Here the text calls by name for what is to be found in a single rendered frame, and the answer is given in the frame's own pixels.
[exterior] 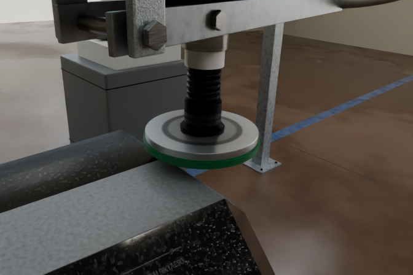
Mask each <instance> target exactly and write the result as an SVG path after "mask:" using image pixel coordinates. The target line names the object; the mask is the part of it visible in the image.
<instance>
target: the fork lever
mask: <svg viewBox="0 0 413 275"><path fill-rule="evenodd" d="M340 3H341V0H226V1H214V2H201V3H195V4H182V5H175V6H165V26H164V25H163V24H161V23H160V22H158V21H157V20H152V21H151V22H150V23H149V24H148V25H147V26H146V27H145V28H143V44H144V45H145V46H147V47H149V48H151V49H153V50H155V51H159V50H160V49H161V48H162V47H163V45H164V44H165V47H169V46H173V45H179V44H184V43H188V42H193V41H199V40H202V39H208V38H212V37H217V36H223V35H226V34H232V33H237V32H241V31H246V30H250V29H256V28H261V27H265V26H270V25H276V24H279V23H285V22H289V21H294V20H300V19H303V18H309V17H314V16H318V15H324V14H329V13H333V12H338V11H341V10H342V9H341V7H340ZM53 11H54V16H55V24H56V29H57V38H58V43H61V44H68V43H72V42H80V41H87V40H92V39H99V38H104V37H107V39H108V53H109V56H111V57H114V58H117V57H120V56H125V55H128V45H127V18H126V4H125V0H108V1H90V2H73V3H64V4H54V5H53Z"/></svg>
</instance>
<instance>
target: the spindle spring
mask: <svg viewBox="0 0 413 275"><path fill-rule="evenodd" d="M187 70H188V72H187V76H188V78H187V80H186V81H187V82H188V83H187V85H186V86H187V90H186V93H187V95H186V98H187V99H188V100H190V101H192V102H195V103H210V102H213V101H215V100H217V99H219V98H220V95H221V94H220V91H221V88H220V86H221V82H220V81H221V73H222V71H221V69H212V70H202V69H192V68H189V67H187ZM194 73H196V74H194ZM209 73H214V74H209ZM197 74H208V75H197ZM194 79H197V80H194ZM208 79H214V80H208ZM198 80H207V81H198ZM193 85H212V86H208V87H196V86H193ZM212 90H213V91H212ZM194 91H211V92H205V93H199V92H194ZM192 96H195V97H209V96H213V97H210V98H195V97H192Z"/></svg>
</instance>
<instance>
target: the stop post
mask: <svg viewBox="0 0 413 275"><path fill-rule="evenodd" d="M283 27H284V23H279V24H276V25H270V26H265V27H264V35H263V43H262V56H261V68H260V76H259V88H258V101H257V109H256V121H255V125H256V126H257V128H258V130H259V136H260V139H261V141H260V148H259V151H258V153H257V154H255V156H254V157H253V158H251V159H249V160H248V161H246V162H244V163H242V164H243V165H245V166H247V167H249V168H251V169H253V170H255V171H257V172H259V173H261V174H263V173H265V172H267V171H269V170H271V169H273V168H275V167H277V166H279V165H281V163H280V162H278V161H275V160H273V159H271V158H269V152H270V142H271V135H272V125H273V115H274V109H275V98H276V92H277V81H278V71H279V65H280V54H281V43H282V37H283Z"/></svg>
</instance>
